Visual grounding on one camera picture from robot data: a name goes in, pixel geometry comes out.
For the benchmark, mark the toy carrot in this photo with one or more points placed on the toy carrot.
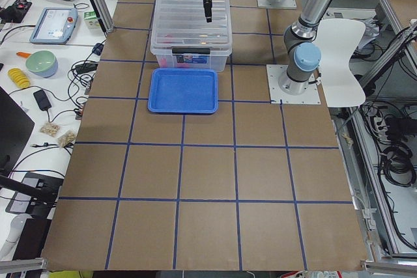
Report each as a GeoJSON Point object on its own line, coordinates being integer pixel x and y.
{"type": "Point", "coordinates": [23, 54]}

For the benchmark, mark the snack bag near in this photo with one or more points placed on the snack bag near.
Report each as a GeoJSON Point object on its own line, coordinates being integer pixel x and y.
{"type": "Point", "coordinates": [50, 128]}

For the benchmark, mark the black monitor edge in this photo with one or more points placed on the black monitor edge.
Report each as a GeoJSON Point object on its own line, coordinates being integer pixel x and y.
{"type": "Point", "coordinates": [16, 129]}

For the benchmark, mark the green and blue bowl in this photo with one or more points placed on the green and blue bowl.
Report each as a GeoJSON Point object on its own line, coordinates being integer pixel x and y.
{"type": "Point", "coordinates": [42, 63]}

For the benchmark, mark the yellow toy corn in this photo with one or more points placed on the yellow toy corn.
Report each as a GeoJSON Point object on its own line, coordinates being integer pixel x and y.
{"type": "Point", "coordinates": [19, 78]}

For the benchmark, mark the near teach pendant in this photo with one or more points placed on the near teach pendant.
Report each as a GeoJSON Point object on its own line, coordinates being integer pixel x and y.
{"type": "Point", "coordinates": [55, 26]}

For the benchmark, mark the snack bag far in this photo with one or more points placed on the snack bag far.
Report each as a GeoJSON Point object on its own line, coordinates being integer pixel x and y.
{"type": "Point", "coordinates": [66, 138]}

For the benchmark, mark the translucent plastic storage box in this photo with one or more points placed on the translucent plastic storage box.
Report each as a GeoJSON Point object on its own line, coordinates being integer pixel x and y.
{"type": "Point", "coordinates": [190, 60]}

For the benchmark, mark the white chair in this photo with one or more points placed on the white chair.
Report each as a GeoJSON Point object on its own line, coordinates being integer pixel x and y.
{"type": "Point", "coordinates": [337, 39]}

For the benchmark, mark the black box latch handle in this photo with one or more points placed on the black box latch handle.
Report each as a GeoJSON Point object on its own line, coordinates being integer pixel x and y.
{"type": "Point", "coordinates": [190, 50]}

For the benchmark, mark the black adapter left table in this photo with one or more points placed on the black adapter left table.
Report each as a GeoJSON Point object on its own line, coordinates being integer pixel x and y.
{"type": "Point", "coordinates": [42, 100]}

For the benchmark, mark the green white carton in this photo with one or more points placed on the green white carton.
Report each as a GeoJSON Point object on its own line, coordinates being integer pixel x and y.
{"type": "Point", "coordinates": [91, 20]}

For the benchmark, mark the translucent plastic box lid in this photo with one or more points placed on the translucent plastic box lid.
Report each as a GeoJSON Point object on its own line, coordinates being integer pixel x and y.
{"type": "Point", "coordinates": [182, 24]}

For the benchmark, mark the blue plastic tray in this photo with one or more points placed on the blue plastic tray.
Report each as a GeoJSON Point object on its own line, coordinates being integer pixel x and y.
{"type": "Point", "coordinates": [183, 91]}

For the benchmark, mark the snack bag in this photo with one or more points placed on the snack bag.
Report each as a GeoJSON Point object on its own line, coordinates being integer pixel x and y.
{"type": "Point", "coordinates": [66, 138]}
{"type": "Point", "coordinates": [50, 128]}

